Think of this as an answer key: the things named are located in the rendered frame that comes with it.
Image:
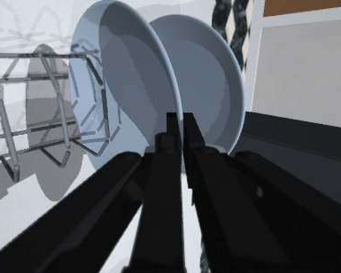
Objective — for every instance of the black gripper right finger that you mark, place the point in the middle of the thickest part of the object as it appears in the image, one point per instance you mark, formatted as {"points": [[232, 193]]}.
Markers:
{"points": [[306, 223]]}

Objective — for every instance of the light blue plate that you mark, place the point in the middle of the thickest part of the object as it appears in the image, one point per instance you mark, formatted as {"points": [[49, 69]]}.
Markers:
{"points": [[209, 78], [138, 78]]}

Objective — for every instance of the black wire dish rack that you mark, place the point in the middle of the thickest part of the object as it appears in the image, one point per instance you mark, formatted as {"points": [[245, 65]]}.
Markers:
{"points": [[7, 130]]}

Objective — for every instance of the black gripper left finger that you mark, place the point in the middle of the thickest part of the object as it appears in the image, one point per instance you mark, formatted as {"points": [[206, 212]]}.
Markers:
{"points": [[79, 233]]}

